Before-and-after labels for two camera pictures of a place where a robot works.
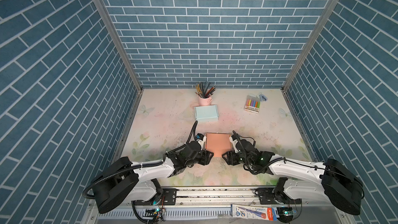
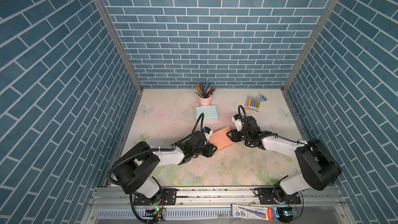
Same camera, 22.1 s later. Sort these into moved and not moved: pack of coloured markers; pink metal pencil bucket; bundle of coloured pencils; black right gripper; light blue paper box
Moved: black right gripper
Not moved: pack of coloured markers; bundle of coloured pencils; pink metal pencil bucket; light blue paper box
